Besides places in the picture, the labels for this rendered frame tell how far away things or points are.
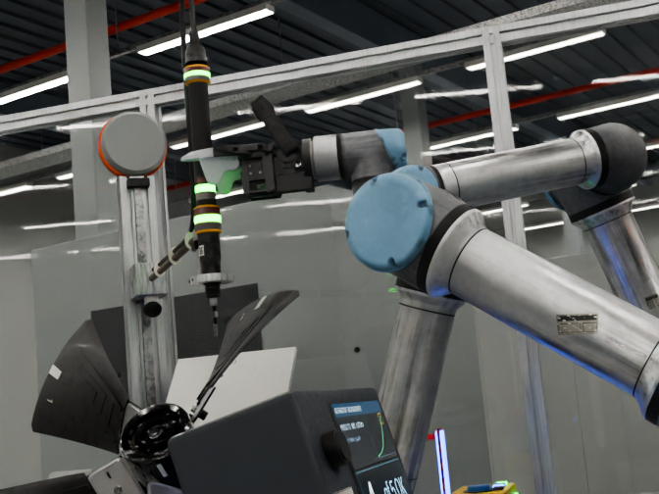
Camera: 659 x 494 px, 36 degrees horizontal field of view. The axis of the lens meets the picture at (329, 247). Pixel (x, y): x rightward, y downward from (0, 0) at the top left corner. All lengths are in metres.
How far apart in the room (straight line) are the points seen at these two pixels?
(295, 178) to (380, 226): 0.51
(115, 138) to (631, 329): 1.56
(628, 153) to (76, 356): 1.01
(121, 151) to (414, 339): 1.24
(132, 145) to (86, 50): 5.95
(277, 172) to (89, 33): 6.79
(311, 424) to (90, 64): 7.63
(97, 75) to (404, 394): 7.16
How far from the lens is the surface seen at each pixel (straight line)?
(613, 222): 1.80
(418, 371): 1.34
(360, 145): 1.65
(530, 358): 2.27
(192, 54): 1.76
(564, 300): 1.13
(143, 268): 2.26
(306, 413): 0.77
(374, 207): 1.19
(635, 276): 1.81
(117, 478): 1.71
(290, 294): 1.78
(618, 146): 1.68
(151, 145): 2.44
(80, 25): 8.48
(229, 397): 2.06
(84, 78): 8.32
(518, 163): 1.60
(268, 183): 1.66
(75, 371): 1.90
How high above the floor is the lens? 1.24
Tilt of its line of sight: 9 degrees up
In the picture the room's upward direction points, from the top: 5 degrees counter-clockwise
